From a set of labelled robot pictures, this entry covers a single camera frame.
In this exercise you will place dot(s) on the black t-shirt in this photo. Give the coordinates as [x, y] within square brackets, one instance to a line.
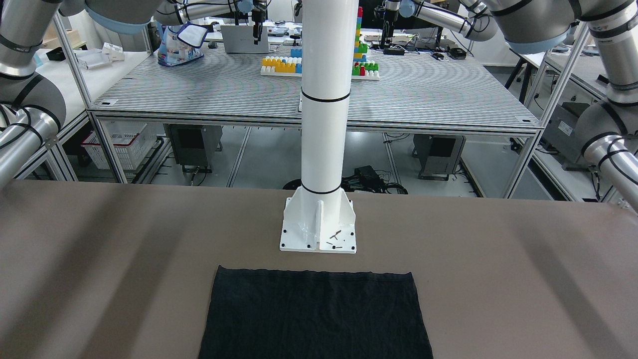
[278, 314]

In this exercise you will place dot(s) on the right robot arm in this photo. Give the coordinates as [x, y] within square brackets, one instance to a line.
[32, 107]

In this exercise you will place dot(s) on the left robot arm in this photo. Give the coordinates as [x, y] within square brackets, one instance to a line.
[604, 129]

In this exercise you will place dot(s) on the colourful building blocks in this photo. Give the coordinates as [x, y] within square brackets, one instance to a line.
[331, 45]

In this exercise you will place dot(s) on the grey laptop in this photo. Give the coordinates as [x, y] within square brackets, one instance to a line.
[241, 39]

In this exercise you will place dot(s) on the striped aluminium workbench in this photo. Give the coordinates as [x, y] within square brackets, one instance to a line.
[415, 94]

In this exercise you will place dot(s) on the white plastic basket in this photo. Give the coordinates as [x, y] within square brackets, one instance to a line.
[131, 140]

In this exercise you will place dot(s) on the blue white plastic bag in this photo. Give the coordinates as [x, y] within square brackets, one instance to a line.
[180, 44]

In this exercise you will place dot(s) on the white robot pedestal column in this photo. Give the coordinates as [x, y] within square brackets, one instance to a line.
[319, 217]

